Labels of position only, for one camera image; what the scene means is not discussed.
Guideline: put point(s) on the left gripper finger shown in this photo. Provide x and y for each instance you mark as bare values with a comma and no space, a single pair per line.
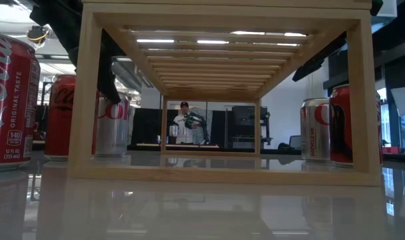
108,73

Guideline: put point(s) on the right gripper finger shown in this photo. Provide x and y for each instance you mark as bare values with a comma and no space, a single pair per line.
317,63

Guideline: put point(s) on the red Coke Zero can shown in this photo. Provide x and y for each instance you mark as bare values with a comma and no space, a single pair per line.
59,116

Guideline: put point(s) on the silver Diet Coke can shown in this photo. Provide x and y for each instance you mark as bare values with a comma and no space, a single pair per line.
112,140
314,133

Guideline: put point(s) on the red Star Wars Coke can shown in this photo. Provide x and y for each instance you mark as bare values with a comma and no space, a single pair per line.
339,126

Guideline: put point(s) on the light wooden slatted shelf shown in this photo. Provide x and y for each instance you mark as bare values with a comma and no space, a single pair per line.
86,116

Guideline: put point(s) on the black partition panel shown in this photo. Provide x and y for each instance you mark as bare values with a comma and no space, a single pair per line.
146,126
219,128

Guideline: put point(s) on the grey office chair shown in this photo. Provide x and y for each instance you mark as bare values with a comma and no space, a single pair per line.
295,141

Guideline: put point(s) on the black equipment rack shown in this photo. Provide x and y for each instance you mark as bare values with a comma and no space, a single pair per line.
245,116

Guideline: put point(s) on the person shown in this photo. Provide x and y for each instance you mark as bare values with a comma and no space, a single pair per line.
182,128

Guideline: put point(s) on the red Coca-Cola Original Taste can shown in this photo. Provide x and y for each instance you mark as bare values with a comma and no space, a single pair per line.
12,100

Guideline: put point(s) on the small red box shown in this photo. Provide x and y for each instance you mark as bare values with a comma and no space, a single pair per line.
391,150

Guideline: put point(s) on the black ceiling camera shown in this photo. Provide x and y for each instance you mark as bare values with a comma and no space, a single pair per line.
37,35

